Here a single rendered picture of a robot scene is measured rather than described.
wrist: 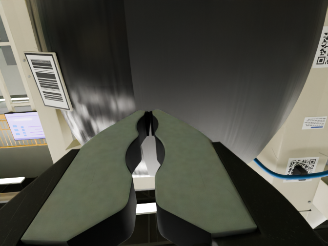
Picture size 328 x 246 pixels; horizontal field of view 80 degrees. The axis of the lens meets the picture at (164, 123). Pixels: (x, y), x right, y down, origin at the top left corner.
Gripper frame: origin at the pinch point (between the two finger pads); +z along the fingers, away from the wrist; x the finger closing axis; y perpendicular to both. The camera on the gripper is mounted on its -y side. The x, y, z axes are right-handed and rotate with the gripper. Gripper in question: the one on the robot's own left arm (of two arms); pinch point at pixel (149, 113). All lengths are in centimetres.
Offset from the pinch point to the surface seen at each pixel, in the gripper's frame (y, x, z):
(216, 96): 2.4, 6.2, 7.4
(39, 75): 0.0, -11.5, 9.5
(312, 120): 17.9, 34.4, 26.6
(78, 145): 48, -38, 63
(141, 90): 1.4, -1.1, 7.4
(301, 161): 29, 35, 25
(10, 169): 734, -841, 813
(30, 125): 175, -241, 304
